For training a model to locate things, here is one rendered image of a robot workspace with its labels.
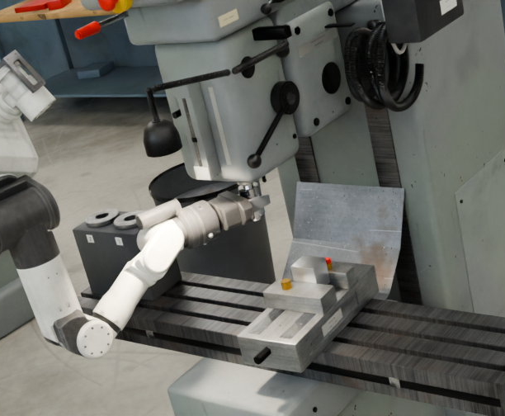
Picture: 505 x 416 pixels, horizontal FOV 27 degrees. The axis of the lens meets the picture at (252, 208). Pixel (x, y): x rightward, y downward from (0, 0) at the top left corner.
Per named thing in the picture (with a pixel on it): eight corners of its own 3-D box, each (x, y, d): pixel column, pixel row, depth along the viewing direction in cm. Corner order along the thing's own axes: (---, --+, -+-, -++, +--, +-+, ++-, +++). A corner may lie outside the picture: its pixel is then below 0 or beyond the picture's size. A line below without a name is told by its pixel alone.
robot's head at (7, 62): (15, 112, 203) (30, 95, 198) (-16, 80, 202) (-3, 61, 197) (35, 96, 207) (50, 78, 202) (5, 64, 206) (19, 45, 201)
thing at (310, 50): (312, 139, 224) (287, 23, 214) (226, 137, 239) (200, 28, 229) (357, 108, 237) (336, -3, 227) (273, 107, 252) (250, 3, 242)
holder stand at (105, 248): (153, 301, 259) (133, 229, 252) (91, 293, 272) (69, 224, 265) (182, 278, 268) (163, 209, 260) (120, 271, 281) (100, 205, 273)
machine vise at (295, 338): (302, 373, 212) (290, 327, 208) (243, 364, 221) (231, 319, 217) (379, 290, 238) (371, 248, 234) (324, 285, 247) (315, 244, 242)
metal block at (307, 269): (318, 293, 225) (313, 268, 223) (295, 290, 228) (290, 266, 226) (330, 281, 229) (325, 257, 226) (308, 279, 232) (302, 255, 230)
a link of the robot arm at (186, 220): (209, 244, 219) (162, 265, 214) (189, 244, 228) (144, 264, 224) (190, 194, 217) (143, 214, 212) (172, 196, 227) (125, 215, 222)
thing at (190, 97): (210, 180, 214) (186, 84, 207) (196, 179, 217) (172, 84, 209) (222, 172, 217) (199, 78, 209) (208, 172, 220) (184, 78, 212)
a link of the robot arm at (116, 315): (158, 292, 214) (106, 372, 208) (133, 285, 222) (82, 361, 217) (122, 264, 208) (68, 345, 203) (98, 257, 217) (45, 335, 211)
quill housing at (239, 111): (257, 188, 213) (220, 38, 201) (182, 182, 226) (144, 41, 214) (308, 152, 226) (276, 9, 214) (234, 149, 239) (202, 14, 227)
